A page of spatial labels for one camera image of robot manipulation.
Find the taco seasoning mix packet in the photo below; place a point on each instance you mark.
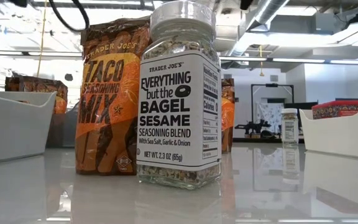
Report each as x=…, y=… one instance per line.
x=110, y=102
x=20, y=84
x=54, y=90
x=227, y=118

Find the light grey plastic bin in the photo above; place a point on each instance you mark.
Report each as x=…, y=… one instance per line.
x=14, y=130

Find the bagel seasoning glass jar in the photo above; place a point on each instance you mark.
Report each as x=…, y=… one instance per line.
x=289, y=129
x=179, y=109

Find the black machine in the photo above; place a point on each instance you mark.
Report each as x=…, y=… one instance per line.
x=253, y=127

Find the white patterned cloth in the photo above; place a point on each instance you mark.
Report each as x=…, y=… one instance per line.
x=270, y=115

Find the black monitor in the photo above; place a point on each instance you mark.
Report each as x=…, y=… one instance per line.
x=306, y=105

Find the dark blue box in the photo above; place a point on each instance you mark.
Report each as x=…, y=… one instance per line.
x=348, y=99

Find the white plastic bin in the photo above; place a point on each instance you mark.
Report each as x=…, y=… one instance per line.
x=337, y=140

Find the silver ventilation duct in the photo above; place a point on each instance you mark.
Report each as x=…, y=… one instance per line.
x=269, y=12

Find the thin black stand frame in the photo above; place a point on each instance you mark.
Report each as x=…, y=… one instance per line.
x=272, y=85

